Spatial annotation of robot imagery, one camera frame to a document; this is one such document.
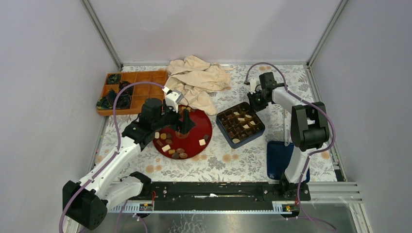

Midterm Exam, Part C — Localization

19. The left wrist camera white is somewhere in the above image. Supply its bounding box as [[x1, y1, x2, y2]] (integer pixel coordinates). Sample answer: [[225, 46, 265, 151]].
[[162, 86, 184, 113]]

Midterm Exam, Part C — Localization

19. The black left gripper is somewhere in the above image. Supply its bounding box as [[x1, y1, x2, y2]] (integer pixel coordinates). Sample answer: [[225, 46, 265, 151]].
[[152, 101, 196, 135]]

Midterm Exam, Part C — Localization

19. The red round tray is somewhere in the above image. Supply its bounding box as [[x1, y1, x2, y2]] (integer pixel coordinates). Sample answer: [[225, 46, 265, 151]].
[[153, 105, 213, 160]]

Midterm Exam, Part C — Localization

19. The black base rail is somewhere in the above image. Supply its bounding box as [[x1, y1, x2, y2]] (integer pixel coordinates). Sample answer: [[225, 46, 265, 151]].
[[130, 182, 311, 212]]

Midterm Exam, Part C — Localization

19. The navy chocolate box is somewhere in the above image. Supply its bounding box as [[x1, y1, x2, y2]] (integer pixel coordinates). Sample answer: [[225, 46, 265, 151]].
[[216, 102, 266, 149]]

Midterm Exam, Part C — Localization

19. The dark rolled tie patterned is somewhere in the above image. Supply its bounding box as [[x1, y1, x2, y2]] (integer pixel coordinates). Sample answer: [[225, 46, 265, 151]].
[[116, 93, 132, 110]]

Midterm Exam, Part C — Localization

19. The navy box lid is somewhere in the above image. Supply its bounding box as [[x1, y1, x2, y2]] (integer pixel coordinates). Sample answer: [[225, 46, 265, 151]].
[[267, 141, 313, 184]]

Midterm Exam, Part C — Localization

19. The beige crumpled cloth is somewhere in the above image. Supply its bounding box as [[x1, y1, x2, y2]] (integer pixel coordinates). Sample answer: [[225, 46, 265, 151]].
[[165, 55, 232, 116]]

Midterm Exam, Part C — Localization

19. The white block chocolate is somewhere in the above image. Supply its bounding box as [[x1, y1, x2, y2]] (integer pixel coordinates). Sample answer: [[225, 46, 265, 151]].
[[199, 139, 206, 146]]

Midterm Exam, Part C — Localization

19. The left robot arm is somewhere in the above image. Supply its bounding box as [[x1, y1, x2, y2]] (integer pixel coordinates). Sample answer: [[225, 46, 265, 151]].
[[59, 98, 195, 232]]

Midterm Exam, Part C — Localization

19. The wooden compartment tray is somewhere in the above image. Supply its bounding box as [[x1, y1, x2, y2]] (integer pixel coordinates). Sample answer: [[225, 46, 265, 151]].
[[96, 70, 168, 116]]

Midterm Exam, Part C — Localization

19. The floral tablecloth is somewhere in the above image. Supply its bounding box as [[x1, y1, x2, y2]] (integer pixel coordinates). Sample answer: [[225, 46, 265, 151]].
[[93, 64, 339, 183]]

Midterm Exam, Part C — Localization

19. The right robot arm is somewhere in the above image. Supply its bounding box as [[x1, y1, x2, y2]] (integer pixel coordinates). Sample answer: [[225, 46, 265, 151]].
[[247, 72, 330, 200]]

